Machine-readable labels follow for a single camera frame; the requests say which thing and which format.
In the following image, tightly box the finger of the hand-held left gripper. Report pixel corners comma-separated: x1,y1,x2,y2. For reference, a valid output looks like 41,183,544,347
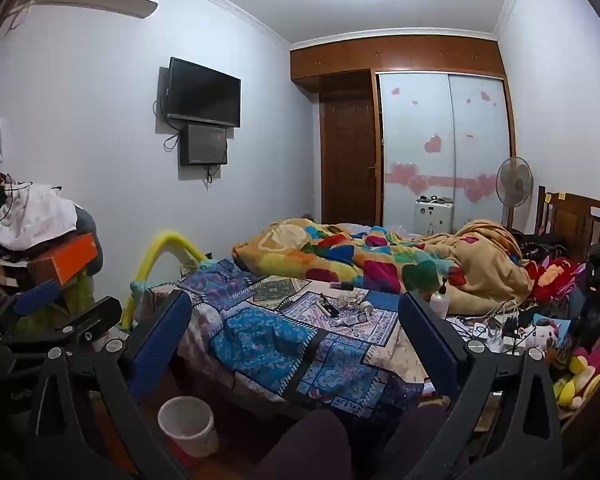
0,296,125,356
0,281,63,333

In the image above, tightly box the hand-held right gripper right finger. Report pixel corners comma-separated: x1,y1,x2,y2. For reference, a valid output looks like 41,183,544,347
380,291,566,480

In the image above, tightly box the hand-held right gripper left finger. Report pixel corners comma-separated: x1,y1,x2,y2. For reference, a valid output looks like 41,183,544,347
26,290,193,480

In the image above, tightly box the white plastic wastebasket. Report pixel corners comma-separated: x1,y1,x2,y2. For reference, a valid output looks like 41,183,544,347
157,396,215,458

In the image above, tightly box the green patterned bag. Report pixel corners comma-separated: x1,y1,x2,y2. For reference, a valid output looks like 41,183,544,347
45,270,101,321

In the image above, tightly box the white pump bottle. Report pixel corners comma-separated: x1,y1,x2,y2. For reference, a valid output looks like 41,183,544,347
430,277,453,318

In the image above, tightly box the orange box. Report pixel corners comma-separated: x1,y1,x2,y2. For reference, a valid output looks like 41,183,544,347
27,232,101,286

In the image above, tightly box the white cloth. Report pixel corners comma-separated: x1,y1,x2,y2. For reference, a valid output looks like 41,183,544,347
0,182,78,251

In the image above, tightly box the yellow foam tube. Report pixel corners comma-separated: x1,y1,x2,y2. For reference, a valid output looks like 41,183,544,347
121,230,208,331

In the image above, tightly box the person's right leg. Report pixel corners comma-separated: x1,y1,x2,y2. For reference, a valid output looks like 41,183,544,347
380,400,473,480

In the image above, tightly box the person's leg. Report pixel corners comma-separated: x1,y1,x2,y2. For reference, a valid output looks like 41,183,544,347
380,400,473,480
252,409,353,480

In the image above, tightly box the colourful heart blanket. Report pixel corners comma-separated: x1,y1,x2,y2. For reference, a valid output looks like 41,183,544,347
232,217,533,316

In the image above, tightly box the blue patchwork bed sheet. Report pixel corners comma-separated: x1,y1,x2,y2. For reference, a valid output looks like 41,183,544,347
145,259,446,406

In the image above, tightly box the white plush doll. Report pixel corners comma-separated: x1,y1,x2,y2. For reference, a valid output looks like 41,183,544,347
522,322,561,356

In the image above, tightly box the small white cabinet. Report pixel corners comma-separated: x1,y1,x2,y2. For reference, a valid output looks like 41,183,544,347
414,195,455,236

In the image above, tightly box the red plush toy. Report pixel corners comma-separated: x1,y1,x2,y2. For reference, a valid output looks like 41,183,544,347
525,257,581,303

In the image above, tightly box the dark clothes pile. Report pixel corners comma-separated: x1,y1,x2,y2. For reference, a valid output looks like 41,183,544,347
510,230,571,261

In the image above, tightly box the yellow plush toy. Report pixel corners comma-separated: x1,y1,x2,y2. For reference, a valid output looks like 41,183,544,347
552,355,600,408

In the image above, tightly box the person's left leg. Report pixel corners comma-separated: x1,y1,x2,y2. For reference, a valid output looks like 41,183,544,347
252,409,353,480

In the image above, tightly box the white standing fan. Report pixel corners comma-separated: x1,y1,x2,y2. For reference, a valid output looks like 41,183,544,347
496,156,535,231

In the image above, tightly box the wooden headboard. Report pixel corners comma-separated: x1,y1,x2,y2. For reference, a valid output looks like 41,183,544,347
535,186,600,261

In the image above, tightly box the brown wooden door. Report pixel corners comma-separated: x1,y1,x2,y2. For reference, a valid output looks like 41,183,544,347
320,91,383,226

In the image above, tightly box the sliding-door wardrobe with pink hearts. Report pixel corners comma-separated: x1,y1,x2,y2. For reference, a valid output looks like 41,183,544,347
376,71,517,233

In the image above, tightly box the wooden overhead cabinet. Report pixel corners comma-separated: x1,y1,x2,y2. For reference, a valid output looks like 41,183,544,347
290,35,506,93

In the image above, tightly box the tangle of black cables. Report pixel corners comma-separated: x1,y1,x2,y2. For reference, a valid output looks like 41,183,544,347
450,300,536,356

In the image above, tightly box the small black wall monitor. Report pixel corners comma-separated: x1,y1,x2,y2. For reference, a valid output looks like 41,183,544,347
180,123,229,167

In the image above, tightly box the black wall television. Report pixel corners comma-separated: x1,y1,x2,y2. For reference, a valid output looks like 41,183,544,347
158,57,242,128

